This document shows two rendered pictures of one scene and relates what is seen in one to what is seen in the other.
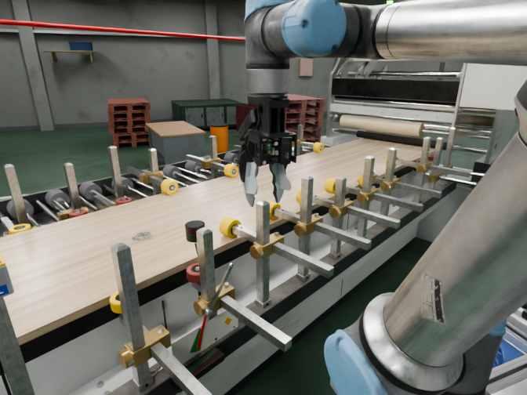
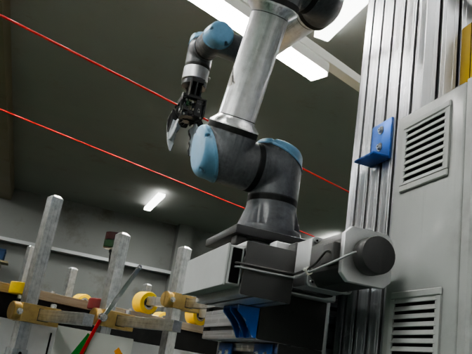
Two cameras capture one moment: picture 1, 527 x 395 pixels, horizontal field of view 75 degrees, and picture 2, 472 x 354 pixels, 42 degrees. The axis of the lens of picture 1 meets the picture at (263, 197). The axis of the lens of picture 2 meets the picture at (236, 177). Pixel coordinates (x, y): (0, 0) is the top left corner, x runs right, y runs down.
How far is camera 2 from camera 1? 1.28 m
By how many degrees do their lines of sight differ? 39
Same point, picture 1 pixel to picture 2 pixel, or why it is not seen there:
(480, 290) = (242, 59)
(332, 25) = (225, 32)
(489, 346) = (284, 159)
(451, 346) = (238, 96)
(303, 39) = (210, 34)
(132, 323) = (37, 271)
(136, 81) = not seen: hidden behind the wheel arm
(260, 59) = (192, 59)
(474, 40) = not seen: hidden behind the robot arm
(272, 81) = (197, 70)
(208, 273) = (114, 277)
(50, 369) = not seen: outside the picture
